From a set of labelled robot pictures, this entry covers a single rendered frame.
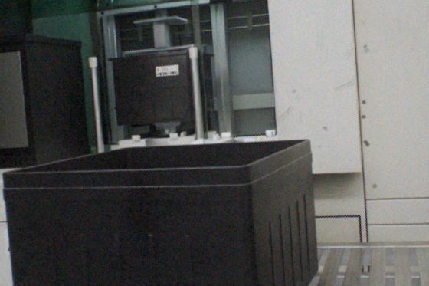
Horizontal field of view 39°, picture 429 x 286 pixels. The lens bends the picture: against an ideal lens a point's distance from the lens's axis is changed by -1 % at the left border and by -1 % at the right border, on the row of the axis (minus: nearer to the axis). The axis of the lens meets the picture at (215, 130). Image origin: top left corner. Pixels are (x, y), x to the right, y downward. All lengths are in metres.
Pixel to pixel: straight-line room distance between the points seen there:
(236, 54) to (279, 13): 1.00
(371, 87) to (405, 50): 0.07
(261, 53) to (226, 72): 0.13
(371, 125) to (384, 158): 0.05
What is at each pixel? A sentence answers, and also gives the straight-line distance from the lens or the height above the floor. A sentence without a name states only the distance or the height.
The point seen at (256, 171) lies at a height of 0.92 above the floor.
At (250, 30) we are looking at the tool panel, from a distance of 1.91.
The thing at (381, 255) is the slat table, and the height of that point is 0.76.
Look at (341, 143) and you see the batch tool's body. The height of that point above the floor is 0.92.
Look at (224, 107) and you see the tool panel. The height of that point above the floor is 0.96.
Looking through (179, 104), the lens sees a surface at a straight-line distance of 1.56.
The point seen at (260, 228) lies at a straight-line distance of 0.58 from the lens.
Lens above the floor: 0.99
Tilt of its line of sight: 3 degrees down
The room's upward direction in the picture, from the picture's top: 4 degrees counter-clockwise
